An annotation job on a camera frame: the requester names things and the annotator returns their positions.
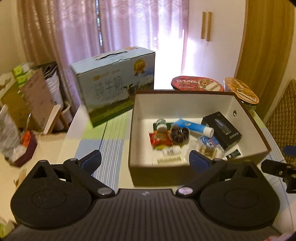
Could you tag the green tissue packs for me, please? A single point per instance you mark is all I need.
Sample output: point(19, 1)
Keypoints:
point(23, 73)

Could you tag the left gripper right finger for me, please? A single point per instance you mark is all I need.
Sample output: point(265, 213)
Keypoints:
point(205, 169)

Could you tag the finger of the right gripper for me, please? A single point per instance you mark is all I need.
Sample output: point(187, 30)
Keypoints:
point(278, 169)
point(289, 150)

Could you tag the small white pill bottle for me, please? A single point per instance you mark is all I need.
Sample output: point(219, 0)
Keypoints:
point(172, 151)

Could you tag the white plastic bag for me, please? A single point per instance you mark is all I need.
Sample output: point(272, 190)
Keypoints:
point(10, 136)

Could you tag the quilted brown chair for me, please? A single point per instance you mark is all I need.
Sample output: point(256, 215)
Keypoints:
point(281, 122)

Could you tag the white plastic hair clip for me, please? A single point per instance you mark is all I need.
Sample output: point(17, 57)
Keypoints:
point(168, 161)

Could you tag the checkered tablecloth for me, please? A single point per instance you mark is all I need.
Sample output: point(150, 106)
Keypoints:
point(111, 138)

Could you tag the green round-label card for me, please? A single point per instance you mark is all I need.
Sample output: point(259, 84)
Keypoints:
point(169, 125)

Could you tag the red instant rice bowl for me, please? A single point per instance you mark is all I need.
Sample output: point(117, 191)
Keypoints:
point(191, 83)

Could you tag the blue hand cream tube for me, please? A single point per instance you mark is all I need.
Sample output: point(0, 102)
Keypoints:
point(195, 127)

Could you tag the orange instant noodle bowl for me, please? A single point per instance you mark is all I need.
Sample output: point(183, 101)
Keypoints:
point(242, 91)

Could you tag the purple curtain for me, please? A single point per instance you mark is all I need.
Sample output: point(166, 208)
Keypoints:
point(66, 32)

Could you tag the green lid white bottle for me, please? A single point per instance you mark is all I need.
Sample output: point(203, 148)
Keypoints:
point(161, 125)

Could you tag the brown cardboard boxes stack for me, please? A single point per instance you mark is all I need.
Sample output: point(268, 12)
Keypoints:
point(34, 99)

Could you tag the milk carton box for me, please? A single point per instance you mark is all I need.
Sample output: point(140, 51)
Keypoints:
point(108, 82)

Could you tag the wooden wall hooks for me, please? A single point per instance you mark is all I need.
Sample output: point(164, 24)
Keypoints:
point(206, 26)

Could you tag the black shaver box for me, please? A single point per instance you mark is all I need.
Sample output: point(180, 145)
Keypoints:
point(224, 131)

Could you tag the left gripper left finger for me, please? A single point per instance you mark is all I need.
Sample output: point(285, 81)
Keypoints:
point(82, 170)

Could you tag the blue playing card case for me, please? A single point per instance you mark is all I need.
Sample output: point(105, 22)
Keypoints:
point(209, 142)

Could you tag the red snack packet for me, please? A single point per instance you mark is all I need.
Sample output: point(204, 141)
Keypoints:
point(159, 140)

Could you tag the brown white storage box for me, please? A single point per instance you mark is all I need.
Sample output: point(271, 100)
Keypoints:
point(171, 105)

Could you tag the cotton swab bag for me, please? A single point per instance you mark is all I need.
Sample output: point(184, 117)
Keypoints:
point(209, 150)

